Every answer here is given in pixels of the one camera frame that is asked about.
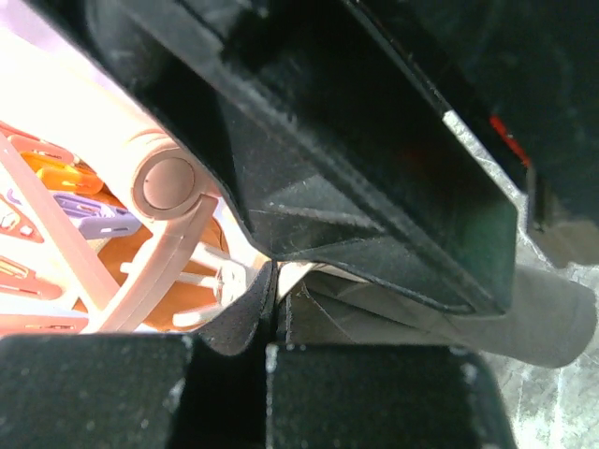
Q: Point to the orange brown hanging underwear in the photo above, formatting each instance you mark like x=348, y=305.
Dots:
x=176, y=232

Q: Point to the pink round clip hanger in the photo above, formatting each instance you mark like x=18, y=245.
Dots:
x=69, y=150

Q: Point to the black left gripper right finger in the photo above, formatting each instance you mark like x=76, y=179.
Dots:
x=325, y=391

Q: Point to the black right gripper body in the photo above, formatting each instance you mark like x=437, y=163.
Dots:
x=340, y=130

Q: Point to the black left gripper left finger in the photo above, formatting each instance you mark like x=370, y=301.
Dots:
x=204, y=389

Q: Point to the dark brown boxer underwear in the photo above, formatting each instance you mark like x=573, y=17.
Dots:
x=549, y=324

